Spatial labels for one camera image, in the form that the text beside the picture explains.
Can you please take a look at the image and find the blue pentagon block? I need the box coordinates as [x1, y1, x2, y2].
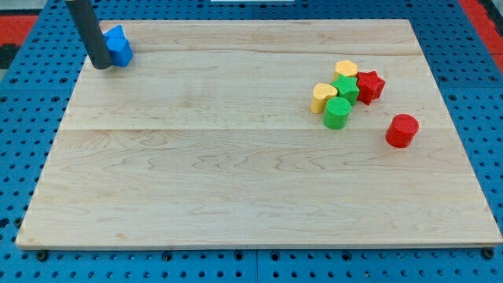
[106, 37, 133, 67]

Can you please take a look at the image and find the red cylinder block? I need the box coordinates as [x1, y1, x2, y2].
[385, 113, 420, 148]

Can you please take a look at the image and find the green cylinder block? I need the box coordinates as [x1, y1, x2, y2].
[322, 97, 352, 130]

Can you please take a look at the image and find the light wooden board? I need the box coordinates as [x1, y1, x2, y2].
[16, 20, 502, 251]

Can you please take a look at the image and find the green star block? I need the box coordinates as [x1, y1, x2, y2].
[331, 75, 359, 106]

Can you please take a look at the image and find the blue triangle block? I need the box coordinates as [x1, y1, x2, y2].
[104, 24, 125, 39]

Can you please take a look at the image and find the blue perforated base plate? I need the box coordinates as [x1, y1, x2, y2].
[1, 0, 502, 282]

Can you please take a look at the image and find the yellow pentagon block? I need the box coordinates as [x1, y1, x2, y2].
[333, 60, 358, 80]

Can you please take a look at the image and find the dark grey cylindrical robot stick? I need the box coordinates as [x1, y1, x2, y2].
[65, 0, 112, 70]

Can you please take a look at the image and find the red star block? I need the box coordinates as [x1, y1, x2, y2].
[357, 71, 385, 105]

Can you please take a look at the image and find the yellow heart block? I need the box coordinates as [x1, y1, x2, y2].
[310, 83, 339, 114]

